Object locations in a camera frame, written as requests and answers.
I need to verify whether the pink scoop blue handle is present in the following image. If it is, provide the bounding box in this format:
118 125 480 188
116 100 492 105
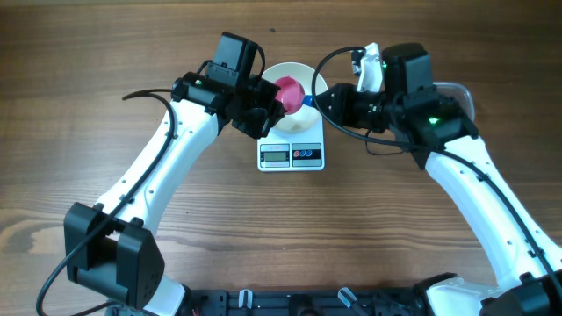
274 75 312 115

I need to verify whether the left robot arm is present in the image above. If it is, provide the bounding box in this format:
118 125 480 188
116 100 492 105
60 32 285 315

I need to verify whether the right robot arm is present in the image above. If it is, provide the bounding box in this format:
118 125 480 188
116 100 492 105
312 43 561 315

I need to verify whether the white digital kitchen scale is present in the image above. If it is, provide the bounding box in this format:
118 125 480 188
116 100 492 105
257 121 325 172

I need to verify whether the white bowl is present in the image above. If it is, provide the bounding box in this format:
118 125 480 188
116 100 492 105
263 62 321 133

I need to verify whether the clear plastic container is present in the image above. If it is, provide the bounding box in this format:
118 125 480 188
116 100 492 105
434 82 475 121

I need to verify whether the right black cable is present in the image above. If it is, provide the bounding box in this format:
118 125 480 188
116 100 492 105
310 46 562 304

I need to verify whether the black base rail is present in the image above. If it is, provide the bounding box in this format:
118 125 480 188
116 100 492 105
188 288 428 316

